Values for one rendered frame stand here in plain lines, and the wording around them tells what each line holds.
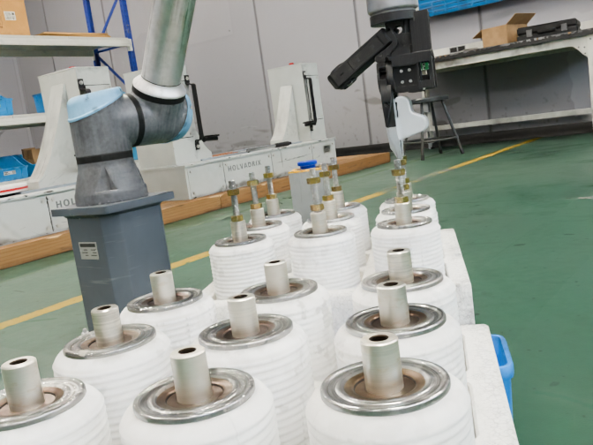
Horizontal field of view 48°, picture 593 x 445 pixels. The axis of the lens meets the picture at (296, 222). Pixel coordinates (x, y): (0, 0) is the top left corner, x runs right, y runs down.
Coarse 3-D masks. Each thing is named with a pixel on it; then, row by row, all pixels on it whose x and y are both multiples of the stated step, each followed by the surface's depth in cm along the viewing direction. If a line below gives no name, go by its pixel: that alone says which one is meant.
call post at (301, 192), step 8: (296, 176) 131; (304, 176) 131; (296, 184) 131; (304, 184) 131; (320, 184) 131; (296, 192) 132; (304, 192) 131; (320, 192) 131; (296, 200) 132; (304, 200) 132; (312, 200) 131; (320, 200) 131; (296, 208) 132; (304, 208) 132; (304, 216) 132
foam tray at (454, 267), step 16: (448, 240) 111; (368, 256) 110; (448, 256) 100; (368, 272) 97; (448, 272) 90; (464, 272) 89; (208, 288) 101; (352, 288) 89; (464, 288) 84; (224, 304) 90; (336, 304) 87; (352, 304) 87; (464, 304) 84; (224, 320) 90; (336, 320) 88; (464, 320) 85
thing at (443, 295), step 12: (444, 276) 61; (360, 288) 61; (432, 288) 58; (444, 288) 58; (360, 300) 60; (372, 300) 58; (408, 300) 57; (420, 300) 57; (432, 300) 57; (444, 300) 58; (456, 300) 60; (456, 312) 60
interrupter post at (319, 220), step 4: (312, 212) 94; (320, 212) 93; (324, 212) 93; (312, 216) 93; (316, 216) 92; (320, 216) 92; (324, 216) 93; (312, 220) 93; (316, 220) 93; (320, 220) 93; (324, 220) 93; (312, 224) 93; (316, 224) 93; (320, 224) 93; (324, 224) 93; (312, 228) 93; (316, 228) 93; (320, 228) 93; (324, 228) 93; (312, 232) 94; (316, 232) 93; (320, 232) 93; (324, 232) 93
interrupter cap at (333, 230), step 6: (330, 228) 95; (336, 228) 94; (342, 228) 93; (294, 234) 93; (300, 234) 93; (306, 234) 92; (312, 234) 92; (318, 234) 91; (324, 234) 90; (330, 234) 90; (336, 234) 91
